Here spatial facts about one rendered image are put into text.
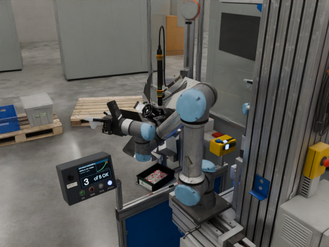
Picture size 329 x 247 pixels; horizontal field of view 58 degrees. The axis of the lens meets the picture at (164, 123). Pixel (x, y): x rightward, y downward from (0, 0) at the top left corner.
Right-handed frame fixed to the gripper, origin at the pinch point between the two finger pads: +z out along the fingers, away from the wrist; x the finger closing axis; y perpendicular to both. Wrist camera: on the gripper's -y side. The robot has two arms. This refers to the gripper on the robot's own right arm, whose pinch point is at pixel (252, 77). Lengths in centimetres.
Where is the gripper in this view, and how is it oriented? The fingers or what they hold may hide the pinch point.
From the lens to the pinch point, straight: 226.5
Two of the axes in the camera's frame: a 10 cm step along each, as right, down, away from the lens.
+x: 9.8, -1.9, 0.8
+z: -1.5, -4.1, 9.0
